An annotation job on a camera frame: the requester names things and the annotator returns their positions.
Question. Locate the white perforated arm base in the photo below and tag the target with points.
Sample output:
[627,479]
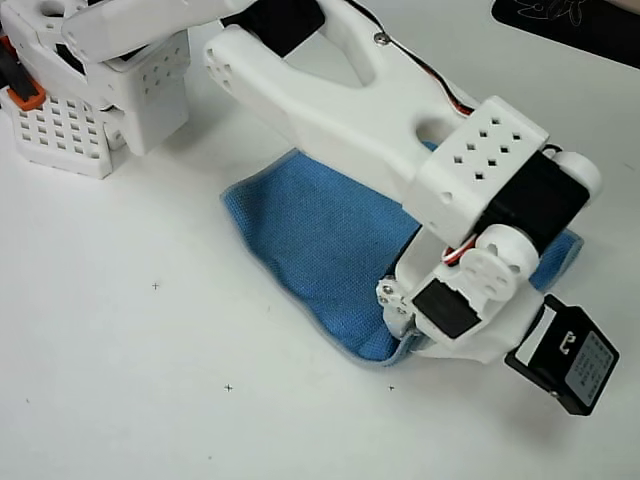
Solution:
[60,140]

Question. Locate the orange and black clamp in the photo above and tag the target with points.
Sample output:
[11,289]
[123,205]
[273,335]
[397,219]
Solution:
[20,82]

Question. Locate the black mat with line drawing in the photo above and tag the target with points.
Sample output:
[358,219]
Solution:
[575,30]

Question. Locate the blue microfibre cloth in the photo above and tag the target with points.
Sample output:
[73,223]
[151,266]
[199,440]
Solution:
[310,230]

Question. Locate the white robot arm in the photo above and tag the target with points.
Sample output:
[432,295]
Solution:
[340,110]

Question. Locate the black camera module with label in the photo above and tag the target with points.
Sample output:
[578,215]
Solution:
[575,360]

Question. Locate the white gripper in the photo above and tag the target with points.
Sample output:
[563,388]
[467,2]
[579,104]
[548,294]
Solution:
[393,306]

